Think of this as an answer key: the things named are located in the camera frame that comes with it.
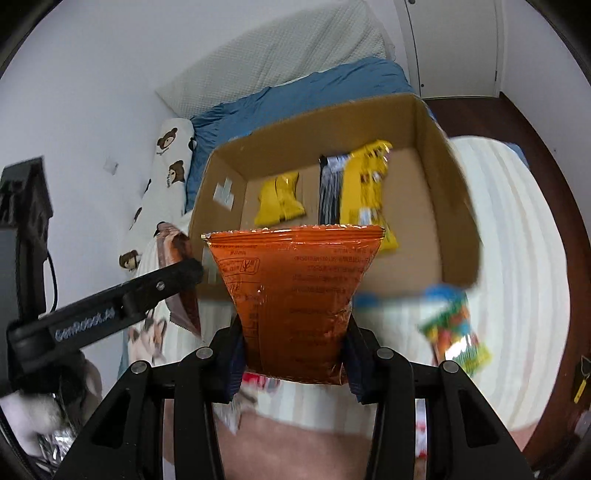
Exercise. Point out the black striped snack packet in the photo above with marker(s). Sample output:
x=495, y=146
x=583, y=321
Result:
x=330, y=194

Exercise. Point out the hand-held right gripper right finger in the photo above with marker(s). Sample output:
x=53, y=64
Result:
x=353, y=371

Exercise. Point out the yellow tag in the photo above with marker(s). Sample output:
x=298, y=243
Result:
x=578, y=387

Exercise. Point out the white wall socket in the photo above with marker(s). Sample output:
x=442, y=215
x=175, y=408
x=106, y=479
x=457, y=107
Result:
x=109, y=165

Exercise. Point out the brown snack packet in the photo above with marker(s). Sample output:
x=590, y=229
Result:
x=178, y=244

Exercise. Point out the blue bed sheet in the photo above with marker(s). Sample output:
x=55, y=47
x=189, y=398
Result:
x=300, y=97

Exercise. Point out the bear print pillow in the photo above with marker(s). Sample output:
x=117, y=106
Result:
x=161, y=194

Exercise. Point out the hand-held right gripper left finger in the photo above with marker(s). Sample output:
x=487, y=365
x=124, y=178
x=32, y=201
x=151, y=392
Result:
x=234, y=369

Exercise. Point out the white pillow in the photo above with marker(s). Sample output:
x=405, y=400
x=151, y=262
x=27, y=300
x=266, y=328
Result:
x=277, y=50

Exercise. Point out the small yellow snack packet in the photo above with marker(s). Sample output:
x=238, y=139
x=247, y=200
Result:
x=279, y=203

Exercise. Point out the cardboard box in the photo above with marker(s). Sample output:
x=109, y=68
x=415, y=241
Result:
x=438, y=184

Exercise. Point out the large yellow snack packet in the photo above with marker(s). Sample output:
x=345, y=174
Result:
x=364, y=184

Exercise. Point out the silver foil wrapper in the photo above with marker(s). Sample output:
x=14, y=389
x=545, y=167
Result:
x=53, y=445

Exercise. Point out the red white packet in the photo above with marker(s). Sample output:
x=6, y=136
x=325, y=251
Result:
x=251, y=382

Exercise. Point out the colourful candy bag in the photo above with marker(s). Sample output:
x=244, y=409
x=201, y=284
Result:
x=455, y=334

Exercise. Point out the animal print cloth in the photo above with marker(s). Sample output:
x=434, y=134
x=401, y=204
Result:
x=147, y=337

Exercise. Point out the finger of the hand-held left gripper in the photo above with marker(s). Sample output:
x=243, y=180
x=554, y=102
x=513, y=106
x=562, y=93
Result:
x=171, y=279

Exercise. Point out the orange snack packet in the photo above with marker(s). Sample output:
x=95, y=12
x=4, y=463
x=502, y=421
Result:
x=295, y=300

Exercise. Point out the white door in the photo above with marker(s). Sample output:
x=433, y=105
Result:
x=452, y=41

